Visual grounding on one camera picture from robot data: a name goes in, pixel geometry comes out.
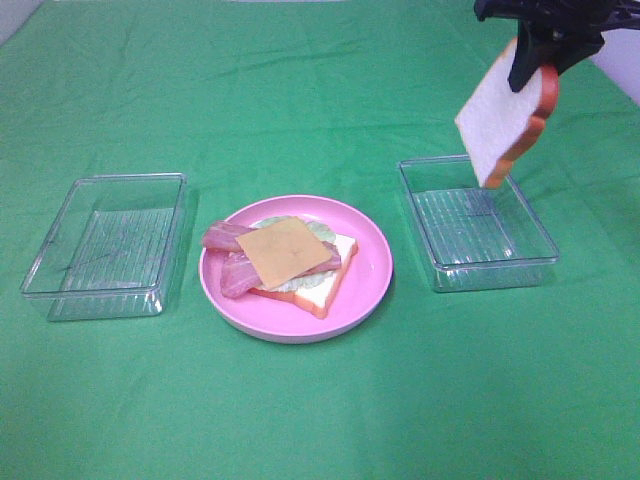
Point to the bacon strip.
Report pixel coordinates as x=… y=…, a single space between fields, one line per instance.
x=221 y=236
x=238 y=275

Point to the pink round plate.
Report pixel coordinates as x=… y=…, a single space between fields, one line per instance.
x=360 y=292

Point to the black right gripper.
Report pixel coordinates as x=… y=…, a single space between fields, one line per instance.
x=575 y=28

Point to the clear plastic tray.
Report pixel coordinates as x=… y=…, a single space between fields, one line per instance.
x=473 y=238
x=111 y=249

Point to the green tablecloth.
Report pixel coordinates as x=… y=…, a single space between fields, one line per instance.
x=255 y=100

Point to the clear plastic tray left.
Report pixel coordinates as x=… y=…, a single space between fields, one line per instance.
x=111 y=249

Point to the yellow cheese slice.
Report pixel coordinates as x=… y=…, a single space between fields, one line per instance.
x=282 y=251

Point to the green lettuce leaf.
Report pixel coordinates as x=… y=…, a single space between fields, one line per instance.
x=320 y=230

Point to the bread slice with brown crust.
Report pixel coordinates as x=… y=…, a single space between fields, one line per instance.
x=315 y=293

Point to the clear plastic tray right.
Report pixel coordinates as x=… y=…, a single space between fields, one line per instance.
x=473 y=238

